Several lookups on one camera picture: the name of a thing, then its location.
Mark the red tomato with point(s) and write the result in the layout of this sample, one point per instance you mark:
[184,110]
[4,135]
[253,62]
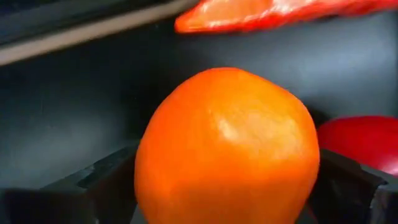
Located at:
[363,140]

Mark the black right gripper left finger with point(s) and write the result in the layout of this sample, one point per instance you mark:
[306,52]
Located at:
[68,202]

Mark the orange fruit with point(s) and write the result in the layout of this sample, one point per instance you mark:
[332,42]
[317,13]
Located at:
[227,149]

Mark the black table frame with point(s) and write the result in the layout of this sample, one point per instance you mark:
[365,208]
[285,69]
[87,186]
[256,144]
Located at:
[77,31]

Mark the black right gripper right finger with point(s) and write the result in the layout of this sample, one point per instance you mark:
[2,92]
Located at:
[348,199]

